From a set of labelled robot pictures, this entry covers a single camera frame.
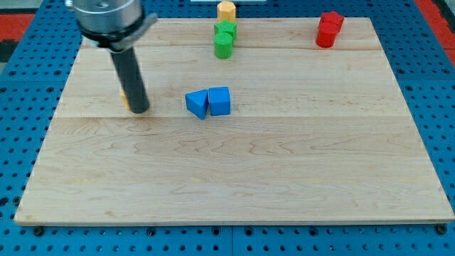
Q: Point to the light wooden board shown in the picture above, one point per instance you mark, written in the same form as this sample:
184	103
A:
314	136

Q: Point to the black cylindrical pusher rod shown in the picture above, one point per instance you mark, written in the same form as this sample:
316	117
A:
129	74

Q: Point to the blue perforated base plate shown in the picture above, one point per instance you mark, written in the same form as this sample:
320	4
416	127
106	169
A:
35	75

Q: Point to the blue triangle block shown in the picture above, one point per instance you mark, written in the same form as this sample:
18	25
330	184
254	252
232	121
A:
197	103

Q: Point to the yellow hexagon block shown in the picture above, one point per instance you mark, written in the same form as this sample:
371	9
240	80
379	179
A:
226	11

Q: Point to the red star block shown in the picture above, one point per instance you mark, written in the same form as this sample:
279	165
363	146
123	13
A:
332	18

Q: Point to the green star block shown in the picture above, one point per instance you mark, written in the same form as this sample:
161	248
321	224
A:
226	26

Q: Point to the blue cube block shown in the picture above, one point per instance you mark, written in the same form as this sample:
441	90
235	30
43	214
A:
219	101

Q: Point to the green cylinder block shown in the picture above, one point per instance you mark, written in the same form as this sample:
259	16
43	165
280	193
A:
223	45

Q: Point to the red cylinder block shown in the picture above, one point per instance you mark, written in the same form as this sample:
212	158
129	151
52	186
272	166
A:
326	35

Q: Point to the yellow heart block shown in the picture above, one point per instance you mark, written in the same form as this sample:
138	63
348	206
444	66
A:
124	98

